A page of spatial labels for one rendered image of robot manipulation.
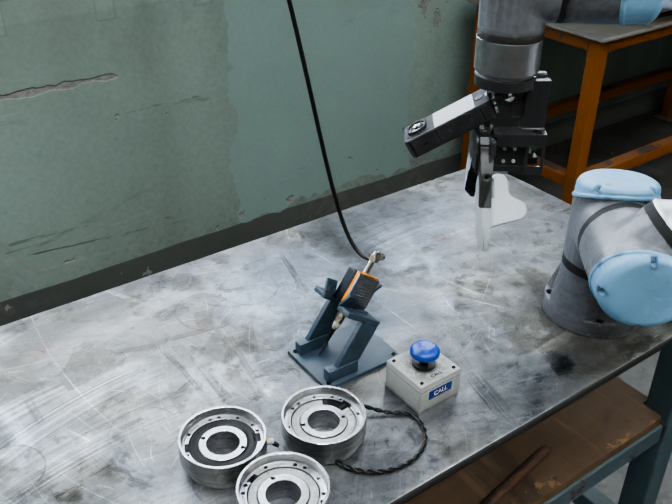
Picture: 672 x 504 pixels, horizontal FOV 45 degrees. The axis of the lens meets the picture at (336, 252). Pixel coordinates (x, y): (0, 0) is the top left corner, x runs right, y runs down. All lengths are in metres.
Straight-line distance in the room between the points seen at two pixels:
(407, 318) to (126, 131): 1.50
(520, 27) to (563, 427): 0.78
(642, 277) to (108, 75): 1.79
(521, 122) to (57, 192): 1.79
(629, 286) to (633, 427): 0.50
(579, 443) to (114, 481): 0.79
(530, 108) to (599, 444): 0.68
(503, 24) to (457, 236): 0.61
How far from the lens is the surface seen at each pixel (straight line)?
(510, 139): 0.98
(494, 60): 0.94
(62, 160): 2.52
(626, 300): 1.08
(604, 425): 1.50
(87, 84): 2.47
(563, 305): 1.26
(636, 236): 1.08
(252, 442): 1.00
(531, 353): 1.21
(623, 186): 1.18
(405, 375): 1.07
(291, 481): 0.95
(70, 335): 1.26
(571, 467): 1.41
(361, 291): 1.10
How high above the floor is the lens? 1.53
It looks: 31 degrees down
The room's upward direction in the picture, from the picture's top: 1 degrees clockwise
